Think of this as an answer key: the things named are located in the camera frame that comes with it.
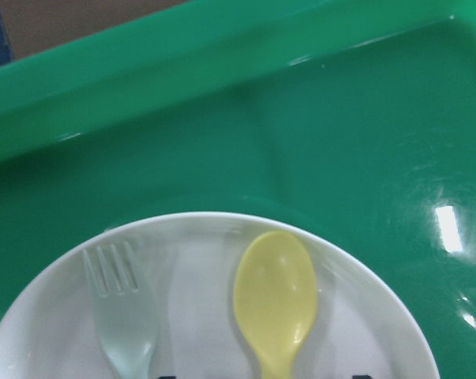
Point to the yellow plastic spoon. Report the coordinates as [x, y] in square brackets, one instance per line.
[275, 300]

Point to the green plastic tray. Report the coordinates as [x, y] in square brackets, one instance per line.
[355, 120]

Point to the translucent pale fork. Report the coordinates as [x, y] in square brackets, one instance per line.
[123, 309]

